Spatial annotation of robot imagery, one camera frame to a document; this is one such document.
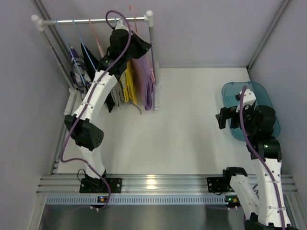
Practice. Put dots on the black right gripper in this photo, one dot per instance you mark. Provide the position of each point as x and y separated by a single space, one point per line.
222 115

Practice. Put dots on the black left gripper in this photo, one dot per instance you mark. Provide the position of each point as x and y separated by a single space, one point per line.
140 45

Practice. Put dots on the pink wire hanger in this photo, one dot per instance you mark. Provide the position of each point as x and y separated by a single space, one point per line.
100 49
131 8

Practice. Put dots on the purple trousers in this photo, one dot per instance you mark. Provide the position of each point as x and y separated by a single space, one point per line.
144 81

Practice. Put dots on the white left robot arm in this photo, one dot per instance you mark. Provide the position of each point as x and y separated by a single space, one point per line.
82 125

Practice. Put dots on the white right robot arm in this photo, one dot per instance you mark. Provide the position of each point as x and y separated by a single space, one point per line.
263 206

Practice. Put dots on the teal transparent plastic basin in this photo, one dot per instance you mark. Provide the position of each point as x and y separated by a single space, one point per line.
256 93

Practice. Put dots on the yellow garment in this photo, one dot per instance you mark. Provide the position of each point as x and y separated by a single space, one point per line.
129 88

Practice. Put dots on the black garment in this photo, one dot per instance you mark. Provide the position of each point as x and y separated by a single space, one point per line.
91 73

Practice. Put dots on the grey beige garment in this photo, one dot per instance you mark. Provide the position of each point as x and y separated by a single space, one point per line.
117 94

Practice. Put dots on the purple white patterned garment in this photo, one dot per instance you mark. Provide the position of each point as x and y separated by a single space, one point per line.
79 73

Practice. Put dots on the white clothes rack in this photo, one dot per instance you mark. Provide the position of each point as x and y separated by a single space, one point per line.
148 17

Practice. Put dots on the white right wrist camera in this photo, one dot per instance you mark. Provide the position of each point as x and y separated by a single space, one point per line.
249 99

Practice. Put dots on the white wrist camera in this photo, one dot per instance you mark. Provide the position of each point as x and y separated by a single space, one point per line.
120 25
249 99

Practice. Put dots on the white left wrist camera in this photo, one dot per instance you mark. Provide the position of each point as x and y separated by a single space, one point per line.
120 25

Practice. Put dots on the aluminium mounting rail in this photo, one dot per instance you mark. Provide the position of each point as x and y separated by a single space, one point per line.
135 189

